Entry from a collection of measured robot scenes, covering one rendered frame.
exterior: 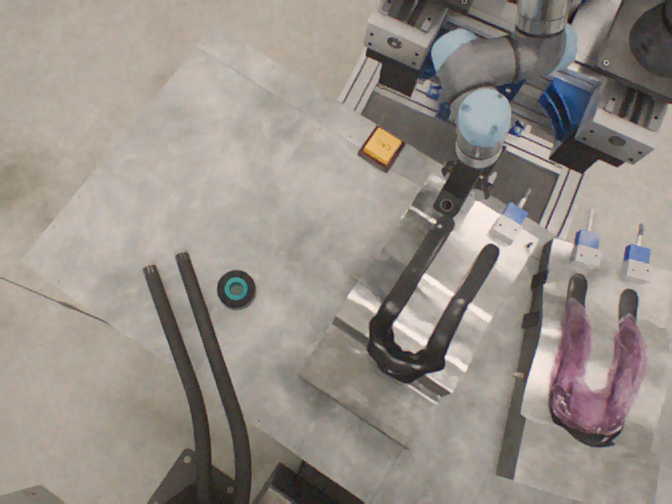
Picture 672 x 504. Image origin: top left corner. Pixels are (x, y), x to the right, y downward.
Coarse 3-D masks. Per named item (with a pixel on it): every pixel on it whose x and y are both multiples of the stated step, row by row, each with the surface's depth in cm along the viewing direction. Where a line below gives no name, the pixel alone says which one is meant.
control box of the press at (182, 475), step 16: (176, 464) 201; (192, 464) 201; (176, 480) 200; (192, 480) 200; (224, 480) 200; (0, 496) 85; (16, 496) 89; (32, 496) 91; (48, 496) 96; (160, 496) 198; (176, 496) 172; (192, 496) 184; (224, 496) 199
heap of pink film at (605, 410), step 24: (576, 312) 128; (576, 336) 124; (624, 336) 126; (576, 360) 123; (624, 360) 123; (552, 384) 125; (576, 384) 124; (624, 384) 124; (576, 408) 122; (600, 408) 122; (624, 408) 123; (600, 432) 123
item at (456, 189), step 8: (456, 168) 113; (464, 168) 112; (456, 176) 113; (464, 176) 112; (472, 176) 112; (448, 184) 114; (456, 184) 113; (464, 184) 113; (472, 184) 112; (440, 192) 115; (448, 192) 114; (456, 192) 114; (464, 192) 113; (440, 200) 115; (448, 200) 114; (456, 200) 114; (464, 200) 114; (440, 208) 115; (448, 208) 114; (456, 208) 114; (448, 216) 115
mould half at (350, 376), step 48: (432, 192) 134; (480, 240) 131; (528, 240) 132; (384, 288) 125; (432, 288) 129; (480, 288) 129; (336, 336) 128; (480, 336) 125; (336, 384) 126; (384, 384) 126; (432, 384) 122; (384, 432) 124
